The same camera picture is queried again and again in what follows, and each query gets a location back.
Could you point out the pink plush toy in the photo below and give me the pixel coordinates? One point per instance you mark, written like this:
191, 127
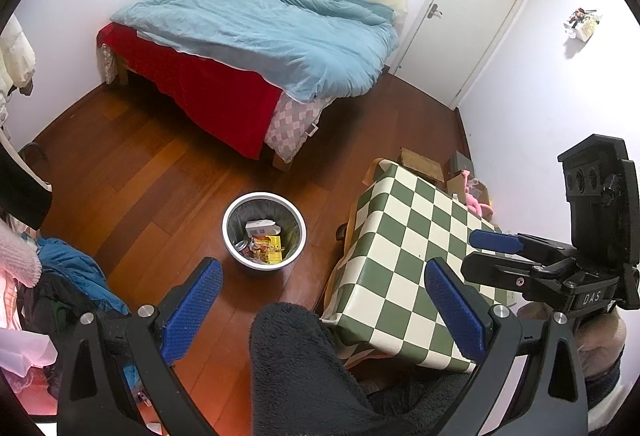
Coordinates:
475, 203

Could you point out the white door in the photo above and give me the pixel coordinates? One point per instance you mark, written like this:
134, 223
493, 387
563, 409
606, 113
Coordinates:
465, 15

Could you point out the yellow panda snack packet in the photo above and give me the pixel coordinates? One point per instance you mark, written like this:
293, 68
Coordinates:
257, 250

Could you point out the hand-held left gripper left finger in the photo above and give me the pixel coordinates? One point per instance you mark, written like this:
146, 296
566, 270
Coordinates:
192, 311

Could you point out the flat cardboard box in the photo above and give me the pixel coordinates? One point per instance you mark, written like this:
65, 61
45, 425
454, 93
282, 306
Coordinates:
422, 163

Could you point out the light blue duvet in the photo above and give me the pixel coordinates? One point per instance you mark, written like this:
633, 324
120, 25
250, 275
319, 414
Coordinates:
250, 30

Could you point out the pink and white clothes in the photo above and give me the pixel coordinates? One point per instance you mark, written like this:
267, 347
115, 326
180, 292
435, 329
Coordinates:
20, 341

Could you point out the pink fuzzy garment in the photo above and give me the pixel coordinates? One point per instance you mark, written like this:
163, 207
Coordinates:
15, 251

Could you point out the person's right forearm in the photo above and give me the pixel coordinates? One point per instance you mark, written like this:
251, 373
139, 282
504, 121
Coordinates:
602, 341

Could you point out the person's dark fleece leg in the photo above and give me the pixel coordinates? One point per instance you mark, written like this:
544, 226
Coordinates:
300, 366

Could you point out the white puffy jacket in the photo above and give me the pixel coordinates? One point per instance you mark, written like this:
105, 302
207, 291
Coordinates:
17, 50

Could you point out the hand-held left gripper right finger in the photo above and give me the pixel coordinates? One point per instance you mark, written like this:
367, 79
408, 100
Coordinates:
457, 311

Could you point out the red bed sheet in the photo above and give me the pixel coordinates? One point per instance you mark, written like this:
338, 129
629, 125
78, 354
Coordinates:
200, 90

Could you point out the round metal trash bin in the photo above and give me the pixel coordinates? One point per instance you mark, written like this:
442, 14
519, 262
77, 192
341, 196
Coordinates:
235, 221

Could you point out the black garment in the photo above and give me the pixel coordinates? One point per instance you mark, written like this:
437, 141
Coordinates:
20, 196

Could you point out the small plain yellow packet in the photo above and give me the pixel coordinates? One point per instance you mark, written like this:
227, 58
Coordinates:
275, 248

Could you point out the open cardboard box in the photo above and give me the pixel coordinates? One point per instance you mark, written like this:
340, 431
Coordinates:
455, 186

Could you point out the blue garment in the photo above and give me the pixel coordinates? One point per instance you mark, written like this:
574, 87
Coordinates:
70, 266

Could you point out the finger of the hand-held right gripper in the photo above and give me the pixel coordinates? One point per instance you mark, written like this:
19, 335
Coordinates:
500, 271
495, 241

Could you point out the grey box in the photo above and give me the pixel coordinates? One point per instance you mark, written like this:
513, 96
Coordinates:
462, 161

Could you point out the green checkered tablecloth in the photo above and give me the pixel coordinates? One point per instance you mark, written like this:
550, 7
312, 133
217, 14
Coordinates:
400, 266

